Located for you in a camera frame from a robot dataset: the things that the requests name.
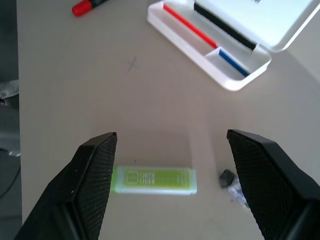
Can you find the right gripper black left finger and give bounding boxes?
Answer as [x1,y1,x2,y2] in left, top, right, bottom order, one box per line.
[13,131,118,240]

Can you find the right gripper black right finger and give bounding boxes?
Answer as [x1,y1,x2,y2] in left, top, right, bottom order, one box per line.
[226,128,320,240]

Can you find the green white eraser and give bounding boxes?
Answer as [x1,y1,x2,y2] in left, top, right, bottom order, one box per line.
[109,165,198,196]

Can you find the white rectangular box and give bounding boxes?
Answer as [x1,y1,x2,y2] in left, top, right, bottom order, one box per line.
[146,0,320,92]

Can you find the black marker with red cap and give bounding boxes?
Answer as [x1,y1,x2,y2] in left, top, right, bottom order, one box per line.
[71,0,111,18]

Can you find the small dark eraser scrap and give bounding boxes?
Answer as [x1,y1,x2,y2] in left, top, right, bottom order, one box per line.
[219,169,238,189]

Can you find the crumpled grey object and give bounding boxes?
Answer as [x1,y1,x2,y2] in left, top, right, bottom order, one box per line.
[0,79,20,106]

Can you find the blue pen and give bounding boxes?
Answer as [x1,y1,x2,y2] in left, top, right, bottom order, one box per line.
[218,48,251,78]

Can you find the black strip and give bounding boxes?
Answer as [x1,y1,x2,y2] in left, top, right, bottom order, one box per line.
[193,0,258,51]

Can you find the red pen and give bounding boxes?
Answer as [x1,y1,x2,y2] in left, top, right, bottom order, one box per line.
[163,3,219,50]

